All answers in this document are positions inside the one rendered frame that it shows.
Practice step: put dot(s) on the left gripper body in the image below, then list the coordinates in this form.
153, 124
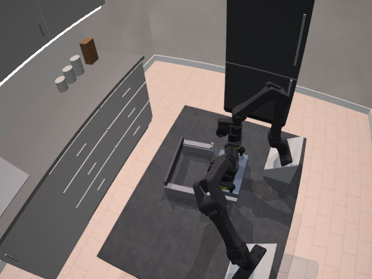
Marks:
229, 182

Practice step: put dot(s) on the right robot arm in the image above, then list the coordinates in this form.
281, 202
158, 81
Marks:
240, 112

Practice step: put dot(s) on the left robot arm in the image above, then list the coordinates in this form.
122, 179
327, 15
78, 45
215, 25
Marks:
214, 206

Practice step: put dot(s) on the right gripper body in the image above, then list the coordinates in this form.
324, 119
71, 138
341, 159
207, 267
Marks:
238, 139

